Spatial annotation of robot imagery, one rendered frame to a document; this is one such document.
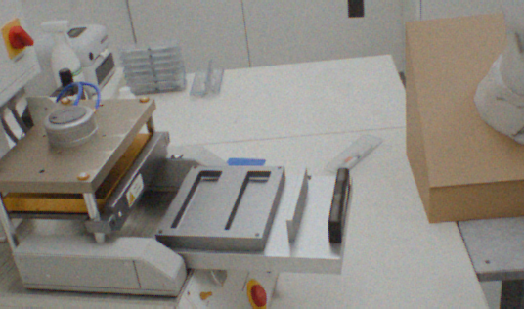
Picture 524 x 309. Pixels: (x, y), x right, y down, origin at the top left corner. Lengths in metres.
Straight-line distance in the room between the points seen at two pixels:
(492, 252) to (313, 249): 0.46
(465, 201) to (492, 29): 0.37
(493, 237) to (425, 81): 0.34
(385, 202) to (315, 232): 0.47
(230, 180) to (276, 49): 2.54
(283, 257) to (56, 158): 0.37
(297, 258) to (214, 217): 0.15
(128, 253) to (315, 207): 0.30
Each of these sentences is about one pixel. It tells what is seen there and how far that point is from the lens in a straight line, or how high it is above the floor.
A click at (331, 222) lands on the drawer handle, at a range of 0.96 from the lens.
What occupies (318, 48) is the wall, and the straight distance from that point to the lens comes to 3.62.
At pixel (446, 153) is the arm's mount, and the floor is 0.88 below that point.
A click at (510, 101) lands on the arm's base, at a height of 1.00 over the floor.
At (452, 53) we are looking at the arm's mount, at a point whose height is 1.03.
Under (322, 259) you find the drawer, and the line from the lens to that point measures 0.96.
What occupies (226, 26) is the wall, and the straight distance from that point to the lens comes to 3.58.
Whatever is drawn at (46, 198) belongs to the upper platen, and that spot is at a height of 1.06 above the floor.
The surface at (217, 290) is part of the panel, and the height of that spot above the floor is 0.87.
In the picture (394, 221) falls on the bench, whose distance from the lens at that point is 1.40.
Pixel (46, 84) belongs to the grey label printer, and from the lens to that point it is 2.11.
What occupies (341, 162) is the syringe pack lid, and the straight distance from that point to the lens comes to 1.56.
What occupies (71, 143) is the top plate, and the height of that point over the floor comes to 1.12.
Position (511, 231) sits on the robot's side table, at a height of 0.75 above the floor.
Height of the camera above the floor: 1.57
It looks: 29 degrees down
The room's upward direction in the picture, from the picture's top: 7 degrees counter-clockwise
